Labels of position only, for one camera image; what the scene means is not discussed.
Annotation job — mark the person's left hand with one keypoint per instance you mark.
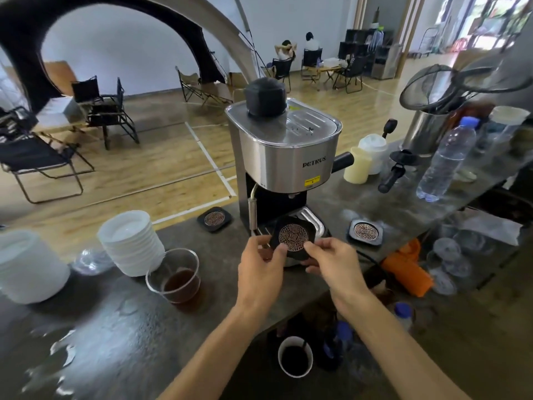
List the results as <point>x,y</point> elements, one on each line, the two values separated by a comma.
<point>254,279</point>

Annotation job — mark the person's right hand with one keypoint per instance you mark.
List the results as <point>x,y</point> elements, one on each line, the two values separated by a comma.
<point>343,274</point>

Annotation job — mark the person's right thumb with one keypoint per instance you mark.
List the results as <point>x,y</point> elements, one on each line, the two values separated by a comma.
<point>317,247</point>

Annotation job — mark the person's left thumb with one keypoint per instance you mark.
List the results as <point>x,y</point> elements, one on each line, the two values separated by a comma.
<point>278,262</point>

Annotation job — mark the black coaster with patterned centre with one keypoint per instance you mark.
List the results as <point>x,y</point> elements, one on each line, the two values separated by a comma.
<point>214,219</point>
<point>366,231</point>
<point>294,235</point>

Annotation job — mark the person's left forearm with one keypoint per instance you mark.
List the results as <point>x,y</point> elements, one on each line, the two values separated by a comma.
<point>212,354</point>

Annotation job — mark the person's right forearm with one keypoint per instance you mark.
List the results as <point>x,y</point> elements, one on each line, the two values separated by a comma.
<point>399,354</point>

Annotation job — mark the cream plastic cup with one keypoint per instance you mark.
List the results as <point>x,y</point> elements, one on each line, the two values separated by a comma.
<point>357,166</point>

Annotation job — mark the orange plastic packet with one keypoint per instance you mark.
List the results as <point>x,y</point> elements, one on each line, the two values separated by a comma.
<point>406,270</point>

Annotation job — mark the blue plastic bottle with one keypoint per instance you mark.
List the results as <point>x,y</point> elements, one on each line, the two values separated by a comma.
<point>339,339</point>

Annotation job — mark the stainless steel espresso machine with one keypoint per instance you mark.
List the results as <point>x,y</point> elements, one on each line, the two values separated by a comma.
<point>283,158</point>

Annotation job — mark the white paper cup black coffee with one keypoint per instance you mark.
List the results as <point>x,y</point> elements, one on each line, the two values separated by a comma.
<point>295,358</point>

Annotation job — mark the clear cup with brown drink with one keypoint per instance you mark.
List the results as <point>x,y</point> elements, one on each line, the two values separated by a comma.
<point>177,279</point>

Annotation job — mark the small bottle with blue cap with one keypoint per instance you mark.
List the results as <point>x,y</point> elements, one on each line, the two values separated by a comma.
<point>404,314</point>

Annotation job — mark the white cup with lid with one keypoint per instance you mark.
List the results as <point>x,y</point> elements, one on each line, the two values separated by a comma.
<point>374,149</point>

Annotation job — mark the pile of clear dome lids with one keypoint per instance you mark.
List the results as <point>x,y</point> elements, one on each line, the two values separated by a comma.
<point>449,262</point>

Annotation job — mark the stack of white cup lids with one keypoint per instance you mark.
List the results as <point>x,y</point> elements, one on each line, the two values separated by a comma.
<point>131,243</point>

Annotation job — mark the clear water bottle blue cap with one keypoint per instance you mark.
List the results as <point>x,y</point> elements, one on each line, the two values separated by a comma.
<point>447,160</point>

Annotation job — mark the steel utensil pot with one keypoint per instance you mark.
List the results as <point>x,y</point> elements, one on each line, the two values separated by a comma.
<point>424,131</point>

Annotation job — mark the black round machine cap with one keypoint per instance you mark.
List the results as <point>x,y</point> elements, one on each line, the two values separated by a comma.
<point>265,97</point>

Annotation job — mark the low wooden camp table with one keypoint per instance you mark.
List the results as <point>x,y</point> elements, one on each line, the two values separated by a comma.
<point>322,70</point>

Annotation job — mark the white plastic bag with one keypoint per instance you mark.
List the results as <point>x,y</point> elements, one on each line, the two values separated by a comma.
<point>493,229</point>

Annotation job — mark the black folding camp chair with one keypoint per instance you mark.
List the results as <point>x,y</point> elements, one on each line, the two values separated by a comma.
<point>354,70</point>
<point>106,110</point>
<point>282,70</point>
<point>311,60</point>

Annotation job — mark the beige folding camp chair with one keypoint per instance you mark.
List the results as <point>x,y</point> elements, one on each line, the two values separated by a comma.
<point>200,89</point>

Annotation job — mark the round mesh strainer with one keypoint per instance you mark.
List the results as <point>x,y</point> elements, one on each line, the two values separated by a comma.
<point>427,89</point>

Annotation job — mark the black storage shelf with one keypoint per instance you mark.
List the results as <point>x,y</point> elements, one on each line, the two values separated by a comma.
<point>362,45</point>

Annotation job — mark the clear jar with white lid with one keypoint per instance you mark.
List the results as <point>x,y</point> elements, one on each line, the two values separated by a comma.
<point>501,129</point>

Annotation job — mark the black folding lounge chair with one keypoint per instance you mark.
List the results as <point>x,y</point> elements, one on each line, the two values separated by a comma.
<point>35,156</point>

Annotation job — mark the black and white arched tent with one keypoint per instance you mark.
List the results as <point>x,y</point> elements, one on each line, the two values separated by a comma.
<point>25,45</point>

